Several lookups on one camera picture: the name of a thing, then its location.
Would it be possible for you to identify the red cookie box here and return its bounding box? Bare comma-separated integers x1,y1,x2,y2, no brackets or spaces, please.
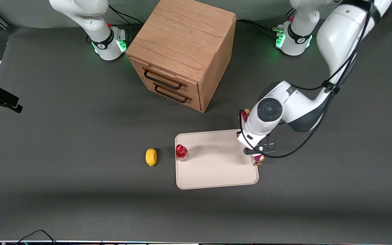
240,109,265,167

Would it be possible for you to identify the beige rectangular tray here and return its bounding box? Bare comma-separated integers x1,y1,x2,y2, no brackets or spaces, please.
175,129,260,190

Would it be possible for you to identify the small red-capped bottle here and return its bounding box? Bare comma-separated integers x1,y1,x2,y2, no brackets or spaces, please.
176,144,190,162

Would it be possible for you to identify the yellow lemon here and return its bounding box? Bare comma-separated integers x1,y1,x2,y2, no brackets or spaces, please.
145,148,158,167

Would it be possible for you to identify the wooden drawer cabinet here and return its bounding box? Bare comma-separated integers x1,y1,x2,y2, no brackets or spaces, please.
125,0,237,113

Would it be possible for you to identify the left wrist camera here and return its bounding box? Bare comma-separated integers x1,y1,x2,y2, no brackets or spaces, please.
243,138,277,156

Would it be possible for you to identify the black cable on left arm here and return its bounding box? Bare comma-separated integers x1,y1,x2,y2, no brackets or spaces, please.
239,0,376,159

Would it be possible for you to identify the wooden drawer with short handle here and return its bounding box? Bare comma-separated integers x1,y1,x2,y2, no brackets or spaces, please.
135,73,202,113

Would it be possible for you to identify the wooden drawer with long handle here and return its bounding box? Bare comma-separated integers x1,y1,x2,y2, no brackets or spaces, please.
129,57,201,101

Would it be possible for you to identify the short black drawer handle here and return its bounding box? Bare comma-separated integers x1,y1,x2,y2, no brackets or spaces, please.
154,85,188,104

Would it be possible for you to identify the long black drawer handle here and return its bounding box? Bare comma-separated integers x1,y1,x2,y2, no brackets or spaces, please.
144,69,183,91

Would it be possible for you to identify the black left arm base cable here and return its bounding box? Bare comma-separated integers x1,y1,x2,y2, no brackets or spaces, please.
236,19,282,39

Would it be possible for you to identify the black arm base cable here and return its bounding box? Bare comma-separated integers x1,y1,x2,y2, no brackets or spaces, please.
108,5,144,26
236,19,282,39

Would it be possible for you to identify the thin black cable loop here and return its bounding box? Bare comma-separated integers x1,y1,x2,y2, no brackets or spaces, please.
14,229,57,245

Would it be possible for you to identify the black right arm base cable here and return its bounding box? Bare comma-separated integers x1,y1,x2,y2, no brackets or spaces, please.
108,5,144,26

